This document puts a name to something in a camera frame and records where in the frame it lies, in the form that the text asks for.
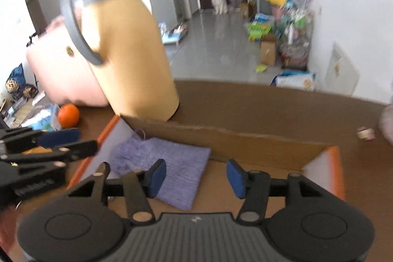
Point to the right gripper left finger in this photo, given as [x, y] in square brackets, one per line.
[138, 187]

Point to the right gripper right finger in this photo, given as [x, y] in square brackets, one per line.
[253, 187]

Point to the lavender knitted cloth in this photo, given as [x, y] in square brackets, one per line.
[185, 166]

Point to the red cardboard box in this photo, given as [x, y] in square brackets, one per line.
[275, 155]

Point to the blue tissue pack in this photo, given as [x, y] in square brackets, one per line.
[43, 117]

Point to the orange fruit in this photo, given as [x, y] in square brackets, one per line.
[68, 116]

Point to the pink mini suitcase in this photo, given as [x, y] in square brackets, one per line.
[61, 71]

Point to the yellow thermos jug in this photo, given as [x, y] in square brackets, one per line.
[122, 42]

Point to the small crumpled paper scrap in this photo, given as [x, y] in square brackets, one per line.
[366, 134]

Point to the white dog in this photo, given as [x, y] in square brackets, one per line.
[220, 6]

